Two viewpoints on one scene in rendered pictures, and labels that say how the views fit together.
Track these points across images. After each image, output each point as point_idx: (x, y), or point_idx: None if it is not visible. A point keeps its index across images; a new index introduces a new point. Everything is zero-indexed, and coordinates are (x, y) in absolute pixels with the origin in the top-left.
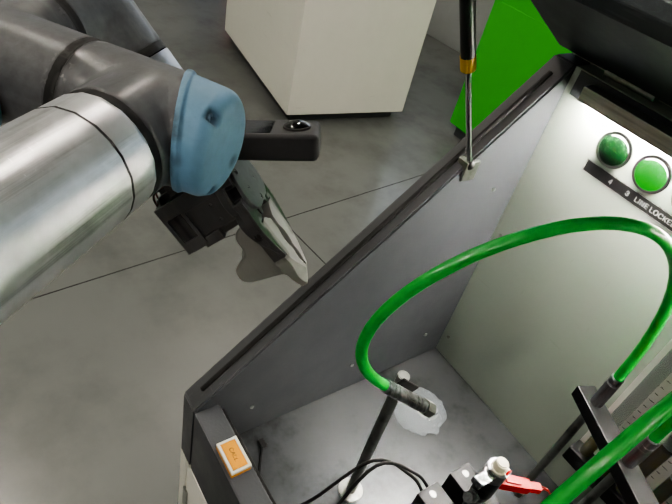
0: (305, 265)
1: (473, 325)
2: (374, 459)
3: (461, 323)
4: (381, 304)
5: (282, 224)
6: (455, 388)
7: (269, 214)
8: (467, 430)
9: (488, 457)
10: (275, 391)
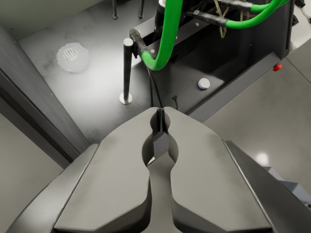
0: (167, 107)
1: (9, 3)
2: (150, 77)
3: (4, 13)
4: (15, 62)
5: (127, 162)
6: (51, 35)
7: (141, 208)
8: (81, 34)
9: (97, 27)
10: (84, 143)
